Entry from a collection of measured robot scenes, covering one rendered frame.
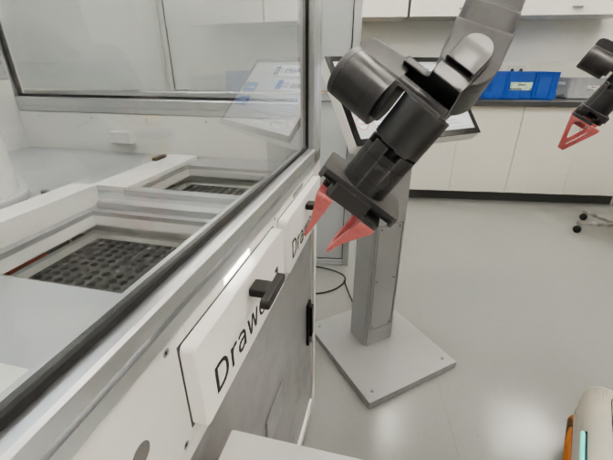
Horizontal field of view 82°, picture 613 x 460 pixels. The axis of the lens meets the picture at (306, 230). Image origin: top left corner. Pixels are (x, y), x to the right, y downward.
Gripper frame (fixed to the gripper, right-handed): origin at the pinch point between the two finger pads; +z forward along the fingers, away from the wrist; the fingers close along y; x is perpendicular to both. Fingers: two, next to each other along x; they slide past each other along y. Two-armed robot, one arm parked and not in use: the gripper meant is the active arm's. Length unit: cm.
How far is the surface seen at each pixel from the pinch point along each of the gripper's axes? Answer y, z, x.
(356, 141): 1, 2, -64
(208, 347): 3.8, 9.6, 15.6
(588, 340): -145, 22, -113
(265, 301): 1.0, 8.0, 6.9
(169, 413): 3.2, 13.6, 21.0
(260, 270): 3.5, 9.9, 0.1
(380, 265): -38, 40, -85
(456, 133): -26, -14, -89
